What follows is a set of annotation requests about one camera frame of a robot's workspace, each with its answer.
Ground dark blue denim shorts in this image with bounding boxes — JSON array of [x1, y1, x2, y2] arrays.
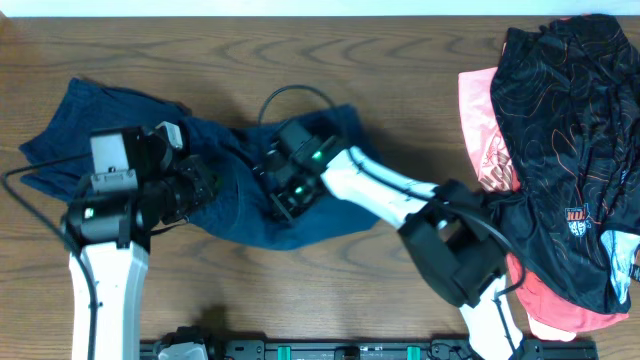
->
[[179, 116, 379, 250]]

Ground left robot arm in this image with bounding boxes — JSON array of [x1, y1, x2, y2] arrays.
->
[[61, 122, 219, 359]]

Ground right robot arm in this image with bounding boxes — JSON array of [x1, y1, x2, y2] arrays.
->
[[260, 120, 524, 359]]

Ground folded dark blue shorts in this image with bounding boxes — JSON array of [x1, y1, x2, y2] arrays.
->
[[19, 78, 190, 202]]

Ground black patterned orange-line garment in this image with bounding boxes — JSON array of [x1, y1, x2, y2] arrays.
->
[[490, 14, 639, 314]]

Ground coral red garment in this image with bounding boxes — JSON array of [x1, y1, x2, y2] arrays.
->
[[458, 67, 629, 342]]

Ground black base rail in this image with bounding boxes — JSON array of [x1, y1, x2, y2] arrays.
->
[[138, 327, 599, 360]]

